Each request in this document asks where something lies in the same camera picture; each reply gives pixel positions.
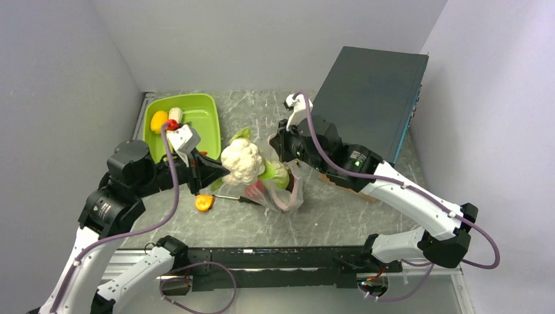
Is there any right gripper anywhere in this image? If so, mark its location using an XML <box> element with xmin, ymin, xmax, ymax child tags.
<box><xmin>270</xmin><ymin>115</ymin><xmax>329</xmax><ymax>174</ymax></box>

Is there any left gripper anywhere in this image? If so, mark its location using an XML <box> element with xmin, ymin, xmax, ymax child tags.
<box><xmin>134</xmin><ymin>145</ymin><xmax>230</xmax><ymax>198</ymax></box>

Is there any green cabbage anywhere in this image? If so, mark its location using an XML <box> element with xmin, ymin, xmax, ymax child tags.
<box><xmin>258</xmin><ymin>159</ymin><xmax>290</xmax><ymax>189</ymax></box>

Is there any white cauliflower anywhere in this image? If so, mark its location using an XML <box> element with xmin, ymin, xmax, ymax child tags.
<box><xmin>210</xmin><ymin>127</ymin><xmax>266</xmax><ymax>192</ymax></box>

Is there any clear zip top bag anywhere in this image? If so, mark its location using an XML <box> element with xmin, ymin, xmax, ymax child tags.
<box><xmin>244</xmin><ymin>135</ymin><xmax>304</xmax><ymax>213</ymax></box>

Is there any red tomato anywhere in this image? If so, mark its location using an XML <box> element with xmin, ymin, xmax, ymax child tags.
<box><xmin>245</xmin><ymin>180</ymin><xmax>266</xmax><ymax>201</ymax></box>

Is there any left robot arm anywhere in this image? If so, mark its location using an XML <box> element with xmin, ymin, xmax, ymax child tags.
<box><xmin>36</xmin><ymin>140</ymin><xmax>227</xmax><ymax>313</ymax></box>

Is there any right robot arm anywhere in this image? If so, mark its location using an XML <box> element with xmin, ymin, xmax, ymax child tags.
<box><xmin>268</xmin><ymin>116</ymin><xmax>478</xmax><ymax>271</ymax></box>

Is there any orange tape measure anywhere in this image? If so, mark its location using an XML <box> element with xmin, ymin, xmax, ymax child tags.
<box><xmin>194</xmin><ymin>195</ymin><xmax>215</xmax><ymax>213</ymax></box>

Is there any black yellow screwdriver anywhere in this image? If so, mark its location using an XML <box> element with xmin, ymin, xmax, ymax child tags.
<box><xmin>213</xmin><ymin>194</ymin><xmax>260</xmax><ymax>205</ymax></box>

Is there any green plastic tray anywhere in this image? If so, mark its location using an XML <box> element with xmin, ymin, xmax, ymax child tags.
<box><xmin>140</xmin><ymin>94</ymin><xmax>222</xmax><ymax>162</ymax></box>

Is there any celery stalk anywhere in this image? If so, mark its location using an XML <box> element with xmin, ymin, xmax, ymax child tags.
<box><xmin>168</xmin><ymin>107</ymin><xmax>183</xmax><ymax>124</ymax></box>

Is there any yellow lemon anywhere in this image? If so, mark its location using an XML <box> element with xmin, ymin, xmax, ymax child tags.
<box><xmin>150</xmin><ymin>111</ymin><xmax>169</xmax><ymax>135</ymax></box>

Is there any dark grey box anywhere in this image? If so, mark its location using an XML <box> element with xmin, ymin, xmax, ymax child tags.
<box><xmin>312</xmin><ymin>46</ymin><xmax>429</xmax><ymax>164</ymax></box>

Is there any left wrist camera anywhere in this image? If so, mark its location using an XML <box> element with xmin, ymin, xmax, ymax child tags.
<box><xmin>164</xmin><ymin>119</ymin><xmax>201</xmax><ymax>166</ymax></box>

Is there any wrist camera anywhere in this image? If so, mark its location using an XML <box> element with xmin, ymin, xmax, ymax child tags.
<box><xmin>164</xmin><ymin>119</ymin><xmax>201</xmax><ymax>166</ymax></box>
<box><xmin>284</xmin><ymin>94</ymin><xmax>307</xmax><ymax>131</ymax></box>

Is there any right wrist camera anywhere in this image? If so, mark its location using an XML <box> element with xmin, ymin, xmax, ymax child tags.
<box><xmin>284</xmin><ymin>94</ymin><xmax>307</xmax><ymax>131</ymax></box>

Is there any aluminium frame rail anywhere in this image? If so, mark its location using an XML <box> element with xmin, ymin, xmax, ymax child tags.
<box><xmin>131</xmin><ymin>92</ymin><xmax>156</xmax><ymax>139</ymax></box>

